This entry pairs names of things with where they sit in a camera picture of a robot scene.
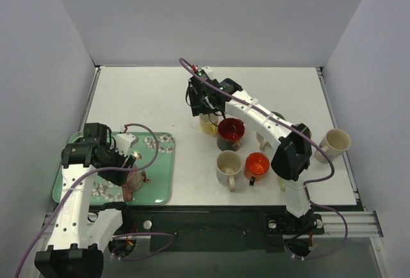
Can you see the orange mug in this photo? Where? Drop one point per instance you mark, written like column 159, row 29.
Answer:
column 256, row 167

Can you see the cream seahorse mug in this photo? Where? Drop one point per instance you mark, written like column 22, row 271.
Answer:
column 228, row 167

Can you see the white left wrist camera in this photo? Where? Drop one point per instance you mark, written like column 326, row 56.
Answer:
column 124, row 142

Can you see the beige brown mug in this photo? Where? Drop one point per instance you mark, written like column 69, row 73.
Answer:
column 335, row 143

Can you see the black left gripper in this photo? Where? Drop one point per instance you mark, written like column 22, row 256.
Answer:
column 120, row 173

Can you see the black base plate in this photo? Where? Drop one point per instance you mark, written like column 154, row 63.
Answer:
column 220, row 228

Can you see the pale yellow mug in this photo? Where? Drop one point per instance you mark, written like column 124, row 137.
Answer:
column 281, row 184

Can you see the green floral tray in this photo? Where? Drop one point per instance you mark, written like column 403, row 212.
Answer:
column 157, row 189

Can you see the pink mug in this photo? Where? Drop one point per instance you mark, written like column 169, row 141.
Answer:
column 135, row 181

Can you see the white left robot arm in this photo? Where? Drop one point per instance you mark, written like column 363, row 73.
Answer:
column 75, row 249

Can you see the cream mug green inside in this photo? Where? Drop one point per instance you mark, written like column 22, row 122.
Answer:
column 262, row 141

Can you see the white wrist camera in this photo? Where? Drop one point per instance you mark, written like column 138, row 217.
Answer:
column 205, row 73
column 124, row 142

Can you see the black mug red inside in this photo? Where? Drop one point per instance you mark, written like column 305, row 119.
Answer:
column 230, row 132

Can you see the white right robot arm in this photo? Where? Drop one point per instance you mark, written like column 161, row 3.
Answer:
column 289, row 141

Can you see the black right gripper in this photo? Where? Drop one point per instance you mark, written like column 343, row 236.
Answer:
column 200, row 107

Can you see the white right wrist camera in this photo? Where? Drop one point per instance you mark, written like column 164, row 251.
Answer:
column 205, row 73

